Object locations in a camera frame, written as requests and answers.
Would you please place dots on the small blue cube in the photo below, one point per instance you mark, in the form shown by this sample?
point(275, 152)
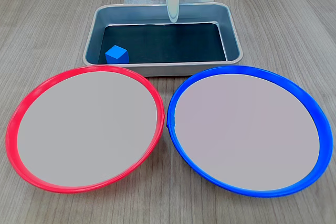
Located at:
point(115, 54)

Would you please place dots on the black tray mat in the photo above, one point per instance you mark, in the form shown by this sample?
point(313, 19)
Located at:
point(170, 43)

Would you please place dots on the steel tray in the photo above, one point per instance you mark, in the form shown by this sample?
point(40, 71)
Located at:
point(232, 32)

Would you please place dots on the white plate with blue rim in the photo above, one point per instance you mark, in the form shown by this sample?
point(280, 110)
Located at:
point(246, 132)

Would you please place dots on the white plate with red rim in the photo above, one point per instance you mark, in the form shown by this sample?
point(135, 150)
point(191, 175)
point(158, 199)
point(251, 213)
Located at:
point(86, 129)

